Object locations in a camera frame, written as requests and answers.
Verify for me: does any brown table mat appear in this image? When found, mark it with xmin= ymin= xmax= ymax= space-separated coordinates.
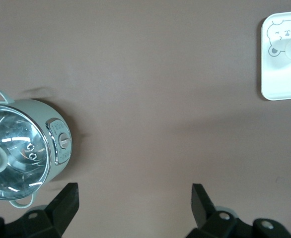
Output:
xmin=0 ymin=0 xmax=291 ymax=238

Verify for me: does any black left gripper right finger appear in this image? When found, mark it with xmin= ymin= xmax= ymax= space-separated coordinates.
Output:
xmin=185 ymin=183 xmax=254 ymax=238

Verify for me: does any glass cooker lid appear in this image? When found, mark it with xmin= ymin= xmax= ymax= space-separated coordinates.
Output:
xmin=0 ymin=104 xmax=52 ymax=200

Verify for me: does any cream tray with bear print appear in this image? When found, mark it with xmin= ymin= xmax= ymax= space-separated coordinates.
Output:
xmin=261 ymin=9 xmax=291 ymax=101

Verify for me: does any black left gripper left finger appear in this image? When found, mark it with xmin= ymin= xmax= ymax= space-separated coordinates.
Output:
xmin=5 ymin=182 xmax=80 ymax=238

